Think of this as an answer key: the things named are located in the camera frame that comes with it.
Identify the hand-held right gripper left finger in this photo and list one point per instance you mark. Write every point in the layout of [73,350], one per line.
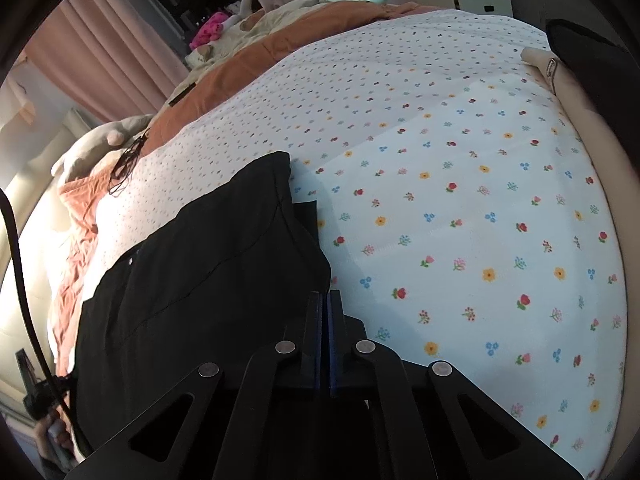
[313,332]

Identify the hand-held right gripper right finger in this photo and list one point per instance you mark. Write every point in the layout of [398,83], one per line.
[336,340]

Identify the black jacket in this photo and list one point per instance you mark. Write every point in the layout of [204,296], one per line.
[200,270]

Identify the person's left hand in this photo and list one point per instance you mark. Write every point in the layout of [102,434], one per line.
[55,435]

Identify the cream padded headboard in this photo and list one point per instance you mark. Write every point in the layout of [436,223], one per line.
[37,220]

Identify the white floral bed sheet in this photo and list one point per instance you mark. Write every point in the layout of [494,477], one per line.
[450,185]

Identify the orange quilt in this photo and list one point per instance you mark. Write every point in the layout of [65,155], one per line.
[225,85]

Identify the white plush toy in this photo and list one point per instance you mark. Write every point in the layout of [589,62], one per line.
[110,135]

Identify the beige blanket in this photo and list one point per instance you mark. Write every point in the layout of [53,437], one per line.
[270,20]

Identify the pink plush toy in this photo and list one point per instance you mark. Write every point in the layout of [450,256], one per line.
[210,30]

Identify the small white stuffed toy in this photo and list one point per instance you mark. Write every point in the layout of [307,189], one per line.
[245,7]

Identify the white nightstand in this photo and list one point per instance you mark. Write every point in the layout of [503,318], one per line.
[480,5]

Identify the pink curtain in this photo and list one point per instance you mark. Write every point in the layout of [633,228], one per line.
[100,35]

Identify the dark cloth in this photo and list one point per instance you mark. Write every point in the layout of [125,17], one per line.
[590,55]

